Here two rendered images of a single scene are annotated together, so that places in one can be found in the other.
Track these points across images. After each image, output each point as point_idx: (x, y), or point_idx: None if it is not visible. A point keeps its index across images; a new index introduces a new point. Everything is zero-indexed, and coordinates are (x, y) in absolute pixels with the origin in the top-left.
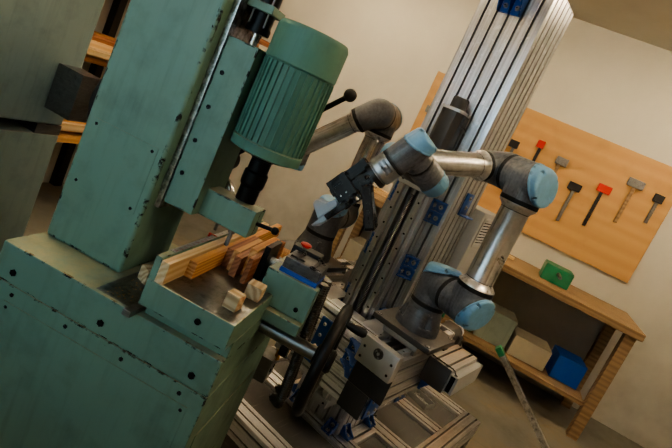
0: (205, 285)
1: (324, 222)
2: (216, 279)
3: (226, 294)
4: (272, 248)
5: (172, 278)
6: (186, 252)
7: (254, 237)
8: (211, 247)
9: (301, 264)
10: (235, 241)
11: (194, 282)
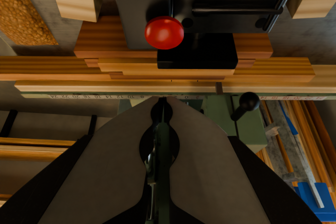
0: (314, 43)
1: (198, 115)
2: (279, 43)
3: (328, 17)
4: (231, 60)
5: (331, 67)
6: (304, 91)
7: (120, 77)
8: (251, 87)
9: None
10: (166, 80)
11: (314, 52)
